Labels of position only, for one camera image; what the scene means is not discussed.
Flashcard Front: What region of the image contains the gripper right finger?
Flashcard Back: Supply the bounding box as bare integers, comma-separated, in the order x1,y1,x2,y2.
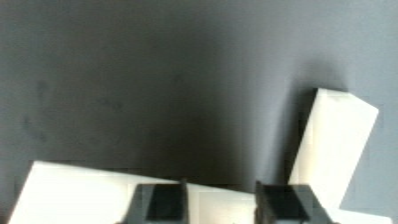
253,182,333,224

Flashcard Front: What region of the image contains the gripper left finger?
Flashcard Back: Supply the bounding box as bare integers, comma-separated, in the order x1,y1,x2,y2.
122,181,189,224

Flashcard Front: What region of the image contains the white cabinet body box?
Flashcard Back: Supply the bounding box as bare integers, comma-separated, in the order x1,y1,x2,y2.
6,161,392,224

